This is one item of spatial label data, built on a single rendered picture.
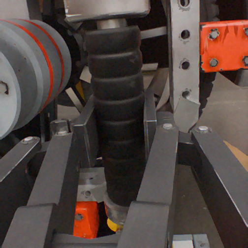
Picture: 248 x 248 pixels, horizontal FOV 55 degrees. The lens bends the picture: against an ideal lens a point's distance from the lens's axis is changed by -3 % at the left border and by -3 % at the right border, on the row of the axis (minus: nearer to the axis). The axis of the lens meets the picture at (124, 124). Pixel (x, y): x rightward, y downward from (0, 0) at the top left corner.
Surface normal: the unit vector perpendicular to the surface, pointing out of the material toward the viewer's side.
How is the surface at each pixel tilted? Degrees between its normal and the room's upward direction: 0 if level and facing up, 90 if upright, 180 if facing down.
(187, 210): 0
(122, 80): 59
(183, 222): 0
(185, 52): 90
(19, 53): 64
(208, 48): 90
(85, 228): 90
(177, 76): 90
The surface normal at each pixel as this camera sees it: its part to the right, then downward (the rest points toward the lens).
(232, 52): -0.07, 0.40
